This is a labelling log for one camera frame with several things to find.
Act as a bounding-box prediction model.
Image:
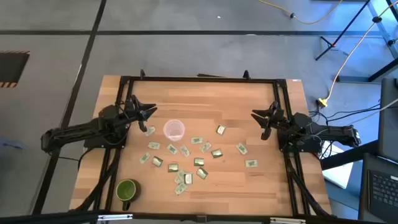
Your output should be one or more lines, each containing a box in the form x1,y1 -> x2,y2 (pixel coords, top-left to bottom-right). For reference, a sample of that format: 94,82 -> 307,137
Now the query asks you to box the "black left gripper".
123,95 -> 158,133

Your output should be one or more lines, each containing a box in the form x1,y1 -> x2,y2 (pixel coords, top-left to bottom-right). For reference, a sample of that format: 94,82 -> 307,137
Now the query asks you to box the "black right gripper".
251,101 -> 289,141

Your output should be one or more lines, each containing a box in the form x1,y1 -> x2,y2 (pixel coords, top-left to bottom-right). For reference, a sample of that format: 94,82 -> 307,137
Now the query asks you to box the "clear plastic cup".
163,119 -> 186,142

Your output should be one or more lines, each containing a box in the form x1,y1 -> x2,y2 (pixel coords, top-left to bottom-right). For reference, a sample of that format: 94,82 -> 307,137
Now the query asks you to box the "green ceramic mug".
115,179 -> 141,212

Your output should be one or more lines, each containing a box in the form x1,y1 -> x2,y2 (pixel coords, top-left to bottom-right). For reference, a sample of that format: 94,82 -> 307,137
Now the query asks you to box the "black desk beam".
320,139 -> 381,171

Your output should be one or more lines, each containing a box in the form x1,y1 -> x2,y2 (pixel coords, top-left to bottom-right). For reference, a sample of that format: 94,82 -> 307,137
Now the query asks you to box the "white board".
321,140 -> 354,190

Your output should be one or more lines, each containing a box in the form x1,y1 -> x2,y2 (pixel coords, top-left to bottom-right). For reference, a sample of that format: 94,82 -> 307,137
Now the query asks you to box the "black metal stand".
315,0 -> 398,83

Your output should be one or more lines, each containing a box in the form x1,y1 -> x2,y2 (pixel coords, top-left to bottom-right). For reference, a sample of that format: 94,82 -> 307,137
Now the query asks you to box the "dark grey monitor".
377,77 -> 398,163

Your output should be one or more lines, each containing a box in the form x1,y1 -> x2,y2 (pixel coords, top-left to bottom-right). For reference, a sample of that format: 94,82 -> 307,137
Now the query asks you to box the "blue object on floor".
0,136 -> 25,151

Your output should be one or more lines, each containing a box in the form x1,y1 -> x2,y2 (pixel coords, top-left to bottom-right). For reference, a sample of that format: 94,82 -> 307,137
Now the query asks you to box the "black floor hatch striped border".
0,50 -> 31,88

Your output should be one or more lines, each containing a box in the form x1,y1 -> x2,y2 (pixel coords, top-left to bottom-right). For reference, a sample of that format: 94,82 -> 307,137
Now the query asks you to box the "black laptop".
359,152 -> 398,223

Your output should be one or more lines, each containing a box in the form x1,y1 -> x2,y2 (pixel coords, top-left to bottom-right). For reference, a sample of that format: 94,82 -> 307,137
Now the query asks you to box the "black bar with silver brackets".
0,210 -> 398,224

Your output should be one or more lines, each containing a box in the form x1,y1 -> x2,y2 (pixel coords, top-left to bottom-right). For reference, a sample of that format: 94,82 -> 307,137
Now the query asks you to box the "yellow extension cord with plug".
317,0 -> 398,108

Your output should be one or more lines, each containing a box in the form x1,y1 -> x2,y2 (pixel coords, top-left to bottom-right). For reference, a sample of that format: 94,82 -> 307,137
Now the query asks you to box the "black metal table frame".
70,68 -> 333,218

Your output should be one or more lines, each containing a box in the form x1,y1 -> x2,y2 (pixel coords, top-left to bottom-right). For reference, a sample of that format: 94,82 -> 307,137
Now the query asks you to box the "black cable bundle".
309,98 -> 382,126

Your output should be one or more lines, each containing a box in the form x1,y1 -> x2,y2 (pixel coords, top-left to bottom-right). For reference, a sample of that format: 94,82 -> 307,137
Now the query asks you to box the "yellow cord with black ball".
257,0 -> 344,26

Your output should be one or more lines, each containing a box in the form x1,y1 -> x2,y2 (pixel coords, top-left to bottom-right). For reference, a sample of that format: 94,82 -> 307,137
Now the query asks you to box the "grey cable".
349,98 -> 398,125

